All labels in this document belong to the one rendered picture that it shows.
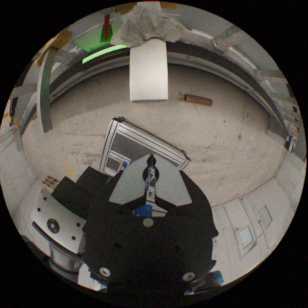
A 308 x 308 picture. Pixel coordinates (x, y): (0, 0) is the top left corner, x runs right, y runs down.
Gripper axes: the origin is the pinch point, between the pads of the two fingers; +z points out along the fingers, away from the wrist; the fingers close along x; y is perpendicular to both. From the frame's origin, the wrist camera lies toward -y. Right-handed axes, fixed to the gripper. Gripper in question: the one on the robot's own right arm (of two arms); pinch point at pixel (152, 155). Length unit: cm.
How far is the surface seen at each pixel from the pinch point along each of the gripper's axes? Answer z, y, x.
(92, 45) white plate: 9.7, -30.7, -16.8
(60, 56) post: 5.4, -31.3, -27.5
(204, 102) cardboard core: 75, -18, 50
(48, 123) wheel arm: 0.3, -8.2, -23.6
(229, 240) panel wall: -43, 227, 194
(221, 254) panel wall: -71, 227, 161
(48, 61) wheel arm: -0.5, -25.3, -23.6
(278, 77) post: -1, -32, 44
